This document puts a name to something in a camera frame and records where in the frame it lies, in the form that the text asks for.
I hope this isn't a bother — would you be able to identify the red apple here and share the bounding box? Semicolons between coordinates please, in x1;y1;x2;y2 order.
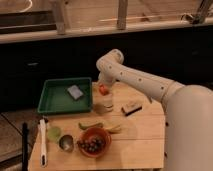
99;85;109;96

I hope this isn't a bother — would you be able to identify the light green small cup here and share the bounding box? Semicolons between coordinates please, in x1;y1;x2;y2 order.
47;127;61;143

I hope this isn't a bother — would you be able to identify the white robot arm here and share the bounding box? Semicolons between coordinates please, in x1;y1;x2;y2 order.
96;49;213;171

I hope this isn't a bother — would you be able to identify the small metal cup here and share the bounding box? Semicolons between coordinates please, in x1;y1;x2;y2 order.
59;135;74;152

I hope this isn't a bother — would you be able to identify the wooden table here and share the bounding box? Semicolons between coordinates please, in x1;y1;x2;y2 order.
28;82;165;171

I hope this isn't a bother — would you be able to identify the yellow banana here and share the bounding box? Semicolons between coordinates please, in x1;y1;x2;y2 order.
104;126;122;134

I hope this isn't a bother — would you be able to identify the orange bowl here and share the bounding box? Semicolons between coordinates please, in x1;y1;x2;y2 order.
77;127;111;158

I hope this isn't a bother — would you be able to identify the green plastic tray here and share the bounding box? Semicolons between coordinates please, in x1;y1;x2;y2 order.
37;77;93;116

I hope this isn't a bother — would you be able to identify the white paper cup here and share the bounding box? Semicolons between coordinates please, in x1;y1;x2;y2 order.
100;93;114;111

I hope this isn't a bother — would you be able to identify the dark grapes bunch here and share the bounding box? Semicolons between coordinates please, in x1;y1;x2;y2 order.
77;138;105;152

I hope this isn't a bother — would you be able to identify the grey blue sponge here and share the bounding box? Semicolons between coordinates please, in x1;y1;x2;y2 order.
67;85;83;100

